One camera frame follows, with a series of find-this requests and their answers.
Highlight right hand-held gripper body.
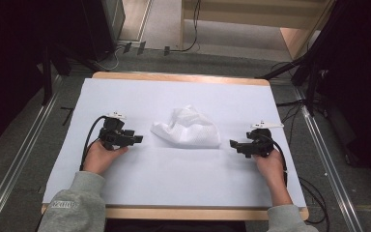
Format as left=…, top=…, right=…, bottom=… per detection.
left=246, top=120, right=285, bottom=159

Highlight black hanging cable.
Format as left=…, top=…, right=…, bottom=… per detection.
left=170, top=0, right=203, bottom=53

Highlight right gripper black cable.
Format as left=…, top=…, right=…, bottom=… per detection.
left=260, top=133, right=290, bottom=189

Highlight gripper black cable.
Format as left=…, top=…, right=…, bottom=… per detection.
left=79, top=115, right=109, bottom=172
left=260, top=133, right=290, bottom=189

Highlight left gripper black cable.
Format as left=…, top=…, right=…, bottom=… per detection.
left=79, top=115, right=109, bottom=172

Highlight white floor cable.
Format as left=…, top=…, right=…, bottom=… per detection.
left=96, top=44, right=126, bottom=73

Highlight light wooden frame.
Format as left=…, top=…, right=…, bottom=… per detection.
left=180, top=0, right=336, bottom=61

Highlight person's right hand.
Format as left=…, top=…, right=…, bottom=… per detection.
left=254, top=149, right=286, bottom=188

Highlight white table cover sheet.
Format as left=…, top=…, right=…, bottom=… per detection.
left=42, top=77, right=307, bottom=208

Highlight person's left hand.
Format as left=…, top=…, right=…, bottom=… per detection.
left=83, top=139, right=129, bottom=177

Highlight aluminium floor rail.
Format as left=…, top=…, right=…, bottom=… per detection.
left=294, top=88, right=365, bottom=232
left=0, top=75, right=63, bottom=232

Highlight black tripod stand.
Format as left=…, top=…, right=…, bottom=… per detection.
left=255, top=0, right=339, bottom=117

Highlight black floor cables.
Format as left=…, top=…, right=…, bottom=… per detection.
left=274, top=99, right=307, bottom=146

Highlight black looped floor cable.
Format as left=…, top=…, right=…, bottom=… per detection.
left=298, top=176, right=331, bottom=225

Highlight black cabinet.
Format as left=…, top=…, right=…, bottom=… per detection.
left=80, top=0, right=127, bottom=63

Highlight dark curtain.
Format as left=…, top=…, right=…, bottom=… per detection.
left=315, top=0, right=371, bottom=191
left=0, top=0, right=51, bottom=155

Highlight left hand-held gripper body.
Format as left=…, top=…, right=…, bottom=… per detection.
left=99, top=111, right=128, bottom=151

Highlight black metal stand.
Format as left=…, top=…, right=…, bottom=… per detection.
left=40, top=42, right=75, bottom=106

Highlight person's lap dark trousers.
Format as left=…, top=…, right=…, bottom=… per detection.
left=104, top=218, right=247, bottom=232

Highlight white mesh laundry bag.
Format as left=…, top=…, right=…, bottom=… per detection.
left=150, top=104, right=222, bottom=150

